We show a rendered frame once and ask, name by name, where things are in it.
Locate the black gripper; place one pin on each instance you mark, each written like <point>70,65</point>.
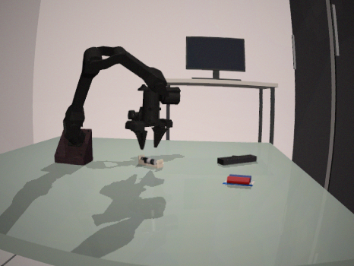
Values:
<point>149,119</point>

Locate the black and white battery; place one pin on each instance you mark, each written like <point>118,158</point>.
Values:
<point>147,160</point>

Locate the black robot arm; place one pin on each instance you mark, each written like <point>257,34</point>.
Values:
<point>93,62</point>

